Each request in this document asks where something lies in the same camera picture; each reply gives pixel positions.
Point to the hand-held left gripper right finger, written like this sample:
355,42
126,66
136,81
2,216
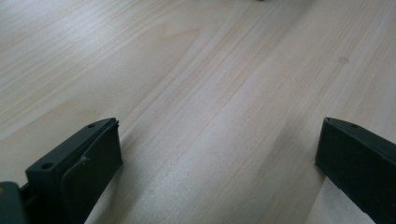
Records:
358,161

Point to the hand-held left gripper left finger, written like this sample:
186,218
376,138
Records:
77,174

